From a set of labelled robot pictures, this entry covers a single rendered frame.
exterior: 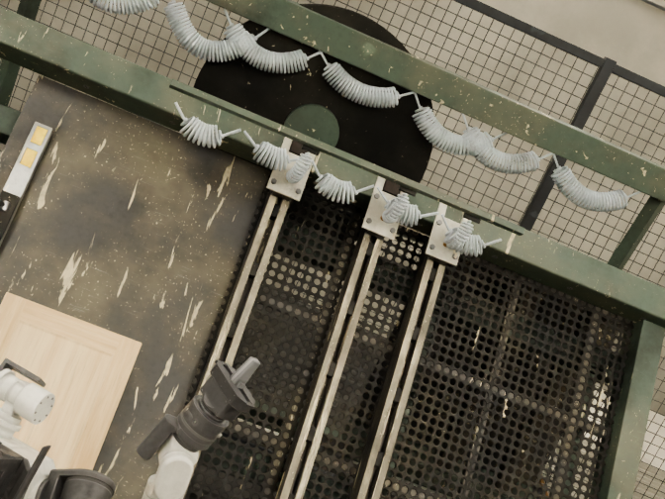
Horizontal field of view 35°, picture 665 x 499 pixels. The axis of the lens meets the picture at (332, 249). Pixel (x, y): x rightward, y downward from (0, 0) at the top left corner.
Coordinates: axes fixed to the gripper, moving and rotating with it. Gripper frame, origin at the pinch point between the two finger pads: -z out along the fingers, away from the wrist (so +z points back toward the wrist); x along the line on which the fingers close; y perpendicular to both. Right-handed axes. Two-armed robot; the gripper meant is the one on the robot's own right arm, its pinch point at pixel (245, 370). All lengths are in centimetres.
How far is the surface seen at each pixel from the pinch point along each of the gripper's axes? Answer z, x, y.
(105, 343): 43, 64, 29
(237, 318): 20, 57, 55
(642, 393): -32, -1, 151
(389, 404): 11, 22, 87
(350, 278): -6, 53, 77
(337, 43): -50, 119, 79
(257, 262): 7, 67, 59
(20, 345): 55, 71, 13
